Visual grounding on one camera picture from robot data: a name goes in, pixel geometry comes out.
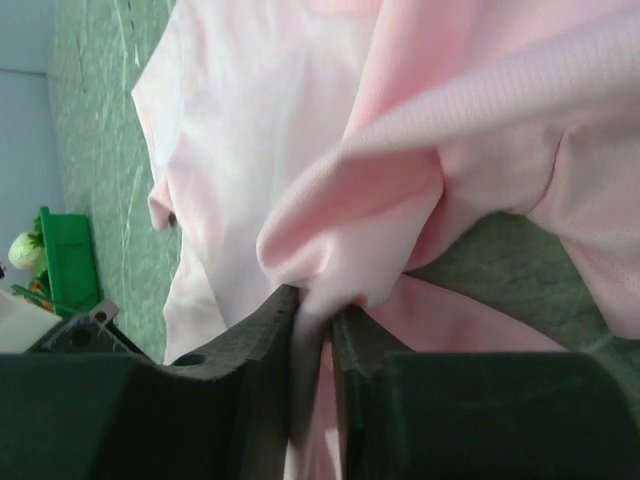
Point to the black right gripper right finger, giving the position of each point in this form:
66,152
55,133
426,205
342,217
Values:
409,415

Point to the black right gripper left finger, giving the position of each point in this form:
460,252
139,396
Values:
220,411

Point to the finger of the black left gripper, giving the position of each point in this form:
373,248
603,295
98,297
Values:
91,332

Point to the pink t-shirt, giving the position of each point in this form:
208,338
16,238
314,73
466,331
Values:
338,145

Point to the green leafy vegetable toy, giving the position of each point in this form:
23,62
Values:
38,292

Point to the green plastic crate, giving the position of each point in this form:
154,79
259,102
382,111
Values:
71,266

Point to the white radish toy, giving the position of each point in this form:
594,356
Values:
25,251

